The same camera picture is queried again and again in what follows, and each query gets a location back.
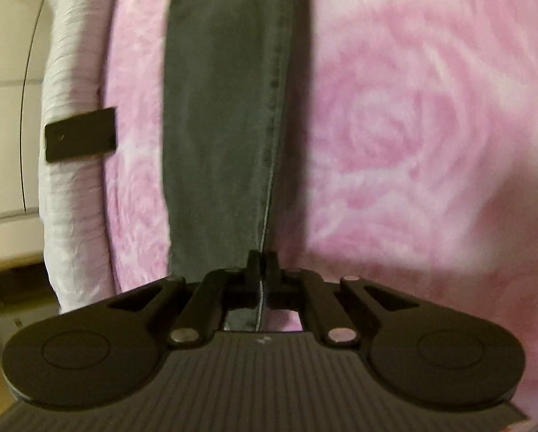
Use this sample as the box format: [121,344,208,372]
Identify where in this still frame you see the white quilted comforter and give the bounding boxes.
[37,0,126,316]

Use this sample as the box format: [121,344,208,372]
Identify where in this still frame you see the cream wardrobe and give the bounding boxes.
[0,0,54,275]

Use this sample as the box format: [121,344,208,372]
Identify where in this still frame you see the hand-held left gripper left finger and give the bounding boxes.
[108,249,264,348]

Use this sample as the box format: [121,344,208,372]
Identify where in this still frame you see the dark grey jeans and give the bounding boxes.
[162,0,315,331]

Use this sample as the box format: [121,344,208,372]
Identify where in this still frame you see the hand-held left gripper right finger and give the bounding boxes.
[264,249,421,348]

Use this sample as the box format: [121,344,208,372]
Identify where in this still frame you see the black rectangular tag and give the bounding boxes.
[45,107,118,163]

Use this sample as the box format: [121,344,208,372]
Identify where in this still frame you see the pink rose print blanket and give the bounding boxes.
[100,0,538,419]

